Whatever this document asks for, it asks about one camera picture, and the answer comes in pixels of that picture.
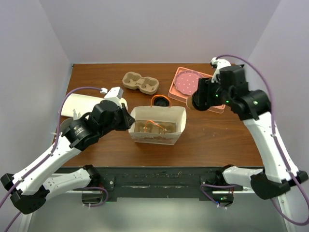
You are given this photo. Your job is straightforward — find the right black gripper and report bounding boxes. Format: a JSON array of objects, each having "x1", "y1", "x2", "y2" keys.
[{"x1": 195, "y1": 76, "x2": 233, "y2": 106}]

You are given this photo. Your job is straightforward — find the paper bag orange handles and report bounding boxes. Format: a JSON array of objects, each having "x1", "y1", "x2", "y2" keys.
[{"x1": 128, "y1": 95, "x2": 187, "y2": 145}]

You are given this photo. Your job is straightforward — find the cardboard cup carrier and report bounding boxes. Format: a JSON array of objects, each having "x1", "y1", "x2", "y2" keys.
[
  {"x1": 134, "y1": 120, "x2": 177, "y2": 134},
  {"x1": 122, "y1": 72, "x2": 159, "y2": 95}
]

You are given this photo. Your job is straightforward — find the brown paper cup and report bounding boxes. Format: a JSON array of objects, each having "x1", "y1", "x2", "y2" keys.
[{"x1": 186, "y1": 95, "x2": 196, "y2": 110}]

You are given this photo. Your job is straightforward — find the stack of paper cups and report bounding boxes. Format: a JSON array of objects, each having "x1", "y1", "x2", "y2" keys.
[{"x1": 120, "y1": 98, "x2": 128, "y2": 109}]

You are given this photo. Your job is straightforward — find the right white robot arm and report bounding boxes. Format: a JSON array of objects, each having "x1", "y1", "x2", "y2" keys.
[{"x1": 186, "y1": 65, "x2": 309, "y2": 200}]

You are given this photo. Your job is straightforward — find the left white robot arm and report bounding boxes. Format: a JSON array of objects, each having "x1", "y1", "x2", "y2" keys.
[{"x1": 0, "y1": 100, "x2": 135, "y2": 215}]

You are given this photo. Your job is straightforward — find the pink dotted plate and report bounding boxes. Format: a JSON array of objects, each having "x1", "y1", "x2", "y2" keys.
[{"x1": 173, "y1": 70, "x2": 204, "y2": 96}]

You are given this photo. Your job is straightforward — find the pink plastic tray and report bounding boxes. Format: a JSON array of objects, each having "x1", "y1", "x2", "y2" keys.
[{"x1": 168, "y1": 67, "x2": 212, "y2": 103}]

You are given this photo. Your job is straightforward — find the white rectangular plate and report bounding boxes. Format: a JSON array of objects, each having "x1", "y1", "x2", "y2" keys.
[{"x1": 61, "y1": 93, "x2": 103, "y2": 118}]

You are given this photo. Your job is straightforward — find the grey holder cup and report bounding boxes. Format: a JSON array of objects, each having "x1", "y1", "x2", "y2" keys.
[{"x1": 59, "y1": 117, "x2": 73, "y2": 133}]

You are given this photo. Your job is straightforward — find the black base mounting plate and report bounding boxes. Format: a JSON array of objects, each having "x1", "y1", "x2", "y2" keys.
[{"x1": 54, "y1": 166, "x2": 244, "y2": 206}]

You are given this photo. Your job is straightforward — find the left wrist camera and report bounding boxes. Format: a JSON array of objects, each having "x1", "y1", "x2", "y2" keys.
[{"x1": 104, "y1": 87, "x2": 124, "y2": 103}]

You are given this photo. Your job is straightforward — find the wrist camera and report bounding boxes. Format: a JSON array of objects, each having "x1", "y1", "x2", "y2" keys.
[
  {"x1": 104, "y1": 87, "x2": 124, "y2": 103},
  {"x1": 211, "y1": 57, "x2": 231, "y2": 83}
]

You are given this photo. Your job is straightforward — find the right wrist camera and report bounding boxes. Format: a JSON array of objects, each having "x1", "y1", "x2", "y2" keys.
[{"x1": 211, "y1": 57, "x2": 231, "y2": 83}]

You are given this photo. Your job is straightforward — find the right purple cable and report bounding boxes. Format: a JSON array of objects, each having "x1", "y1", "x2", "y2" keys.
[{"x1": 200, "y1": 54, "x2": 309, "y2": 227}]

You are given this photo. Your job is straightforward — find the purple cable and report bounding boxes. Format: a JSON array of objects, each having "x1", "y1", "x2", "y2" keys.
[
  {"x1": 200, "y1": 54, "x2": 309, "y2": 227},
  {"x1": 0, "y1": 87, "x2": 109, "y2": 232}
]

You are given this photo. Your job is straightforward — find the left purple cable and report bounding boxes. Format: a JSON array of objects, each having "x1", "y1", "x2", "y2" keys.
[{"x1": 0, "y1": 87, "x2": 109, "y2": 232}]

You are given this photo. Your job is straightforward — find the aluminium frame rails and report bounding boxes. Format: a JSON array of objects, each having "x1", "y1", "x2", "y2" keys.
[{"x1": 18, "y1": 64, "x2": 296, "y2": 232}]

